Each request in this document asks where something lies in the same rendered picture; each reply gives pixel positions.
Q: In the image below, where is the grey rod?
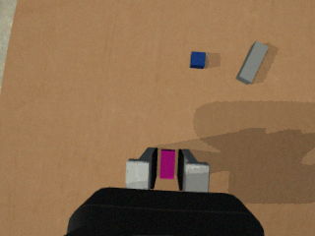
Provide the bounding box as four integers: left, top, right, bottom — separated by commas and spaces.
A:
236, 40, 268, 85

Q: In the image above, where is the small magenta block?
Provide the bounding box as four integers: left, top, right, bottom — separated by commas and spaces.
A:
159, 149, 175, 179

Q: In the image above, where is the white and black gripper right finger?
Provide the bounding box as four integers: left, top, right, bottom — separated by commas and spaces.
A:
177, 149, 211, 193

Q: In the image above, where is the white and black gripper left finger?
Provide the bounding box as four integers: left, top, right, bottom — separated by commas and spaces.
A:
125, 147, 158, 190

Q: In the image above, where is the small blue cube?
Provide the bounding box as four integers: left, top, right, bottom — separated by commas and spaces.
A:
190, 51, 206, 69

